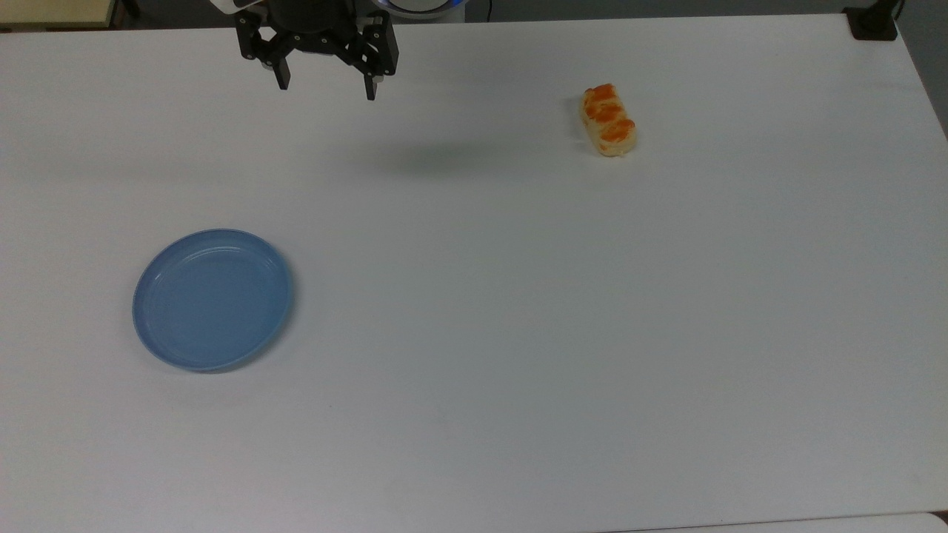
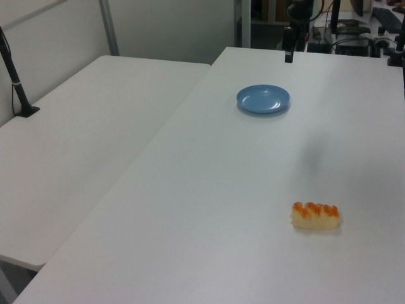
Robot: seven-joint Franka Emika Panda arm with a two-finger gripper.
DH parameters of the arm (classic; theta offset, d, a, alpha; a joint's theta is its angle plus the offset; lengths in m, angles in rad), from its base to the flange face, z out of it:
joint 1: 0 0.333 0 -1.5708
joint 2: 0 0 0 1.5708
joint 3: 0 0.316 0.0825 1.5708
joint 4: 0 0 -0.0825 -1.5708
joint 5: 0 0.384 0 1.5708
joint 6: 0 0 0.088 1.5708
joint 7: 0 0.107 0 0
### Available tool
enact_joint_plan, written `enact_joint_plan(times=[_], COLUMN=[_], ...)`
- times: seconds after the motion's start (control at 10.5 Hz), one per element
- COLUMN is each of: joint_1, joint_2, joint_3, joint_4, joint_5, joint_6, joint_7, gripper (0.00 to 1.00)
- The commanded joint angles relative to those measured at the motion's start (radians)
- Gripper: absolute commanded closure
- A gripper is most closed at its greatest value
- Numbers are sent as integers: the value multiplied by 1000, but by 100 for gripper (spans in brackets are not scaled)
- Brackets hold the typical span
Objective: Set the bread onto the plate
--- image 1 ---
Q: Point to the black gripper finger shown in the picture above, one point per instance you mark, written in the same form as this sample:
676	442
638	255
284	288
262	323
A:
259	41
374	55

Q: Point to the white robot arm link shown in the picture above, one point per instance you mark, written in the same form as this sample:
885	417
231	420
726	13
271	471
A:
231	4

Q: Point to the blue round plate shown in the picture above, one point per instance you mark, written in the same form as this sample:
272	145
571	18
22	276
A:
212	299

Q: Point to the orange glazed bread roll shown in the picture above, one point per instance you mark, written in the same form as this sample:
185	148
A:
609	122

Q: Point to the black table clamp mount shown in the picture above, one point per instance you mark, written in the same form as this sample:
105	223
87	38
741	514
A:
874	24

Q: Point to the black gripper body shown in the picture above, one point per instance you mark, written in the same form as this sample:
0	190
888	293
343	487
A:
307	22

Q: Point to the beige wooden furniture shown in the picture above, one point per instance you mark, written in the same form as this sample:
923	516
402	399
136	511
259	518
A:
52	11

